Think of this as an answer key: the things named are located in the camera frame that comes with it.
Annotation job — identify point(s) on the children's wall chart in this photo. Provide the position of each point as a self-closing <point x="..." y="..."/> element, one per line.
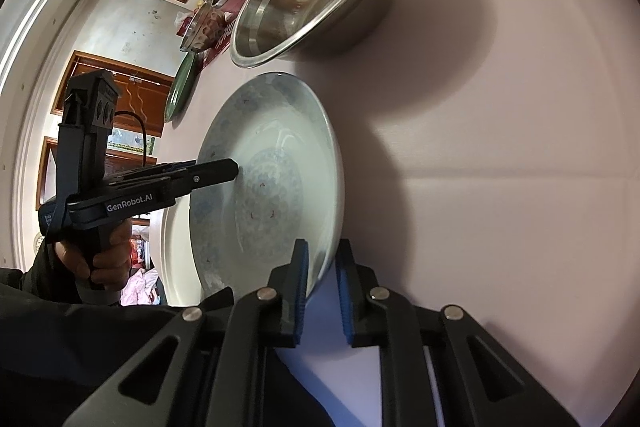
<point x="125" y="139"/>

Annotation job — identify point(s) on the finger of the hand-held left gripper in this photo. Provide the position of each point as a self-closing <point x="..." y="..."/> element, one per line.
<point x="170" y="167"/>
<point x="215" y="172"/>

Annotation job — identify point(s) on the wooden door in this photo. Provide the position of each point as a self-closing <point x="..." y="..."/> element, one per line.
<point x="140" y="102"/>

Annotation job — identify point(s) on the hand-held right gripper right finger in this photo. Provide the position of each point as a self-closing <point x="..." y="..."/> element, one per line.
<point x="344" y="297"/>

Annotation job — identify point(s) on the pink printed tablecloth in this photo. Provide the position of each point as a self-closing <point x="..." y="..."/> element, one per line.
<point x="475" y="157"/>

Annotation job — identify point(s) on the person's left forearm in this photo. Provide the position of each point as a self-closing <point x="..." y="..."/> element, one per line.
<point x="50" y="332"/>

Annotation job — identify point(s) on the pink patterned steel bowl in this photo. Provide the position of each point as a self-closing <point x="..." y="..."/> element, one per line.
<point x="202" y="27"/>

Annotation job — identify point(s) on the person's black jacket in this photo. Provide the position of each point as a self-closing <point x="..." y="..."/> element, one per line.
<point x="300" y="392"/>

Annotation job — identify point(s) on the pink fleece cloth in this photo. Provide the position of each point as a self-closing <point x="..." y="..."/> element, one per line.
<point x="142" y="287"/>

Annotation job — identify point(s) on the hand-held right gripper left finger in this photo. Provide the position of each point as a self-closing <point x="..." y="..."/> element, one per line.
<point x="300" y="287"/>

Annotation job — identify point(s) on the green bowl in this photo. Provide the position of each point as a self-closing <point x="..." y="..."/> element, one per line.
<point x="180" y="87"/>

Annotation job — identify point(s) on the person's left hand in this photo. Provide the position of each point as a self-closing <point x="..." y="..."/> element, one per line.
<point x="117" y="262"/>

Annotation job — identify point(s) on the white patterned plate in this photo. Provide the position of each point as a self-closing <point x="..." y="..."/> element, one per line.
<point x="280" y="142"/>

